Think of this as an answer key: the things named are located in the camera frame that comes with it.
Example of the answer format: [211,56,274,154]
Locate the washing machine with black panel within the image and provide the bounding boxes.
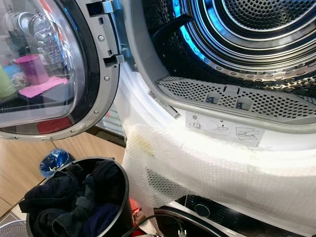
[148,195,298,237]

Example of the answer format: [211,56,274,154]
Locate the perforated steel dryer drum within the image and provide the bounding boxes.
[143,0,316,97]

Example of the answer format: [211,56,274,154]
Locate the white instruction sticker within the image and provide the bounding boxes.
[185,111,266,148]

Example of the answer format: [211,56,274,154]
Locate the grey lint filter grille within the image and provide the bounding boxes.
[157,76,316,122]

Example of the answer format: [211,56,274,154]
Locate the clear bubble wrap sheet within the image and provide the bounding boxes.
[121,122,316,237]

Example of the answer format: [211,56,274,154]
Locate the narrow barcode label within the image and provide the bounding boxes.
[147,89,182,120]

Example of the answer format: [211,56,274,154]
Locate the white tumble dryer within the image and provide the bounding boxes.
[113,0,316,237]

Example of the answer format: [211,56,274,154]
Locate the red plastic object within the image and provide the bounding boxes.
[129,197,145,237]

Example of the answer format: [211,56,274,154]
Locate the grey metal door hinge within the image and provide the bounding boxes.
[88,0,130,65]

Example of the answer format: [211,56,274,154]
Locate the round glass dryer door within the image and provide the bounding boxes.
[0,0,120,142]

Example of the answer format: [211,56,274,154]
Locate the black round laundry bucket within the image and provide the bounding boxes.
[25,157,135,237]

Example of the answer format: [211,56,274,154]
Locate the navy blue garment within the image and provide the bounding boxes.
[81,202,119,237]

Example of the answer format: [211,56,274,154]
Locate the grey garment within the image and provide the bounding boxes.
[52,194,97,236]

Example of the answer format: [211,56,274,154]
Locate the red door sticker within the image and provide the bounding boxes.
[37,116,73,135]

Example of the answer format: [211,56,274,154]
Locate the black garment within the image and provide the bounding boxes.
[19,160,122,237]

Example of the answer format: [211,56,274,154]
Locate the grey fan grille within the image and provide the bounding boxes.
[0,220,28,237]

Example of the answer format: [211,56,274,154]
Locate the black cable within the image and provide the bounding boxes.
[121,212,186,237]

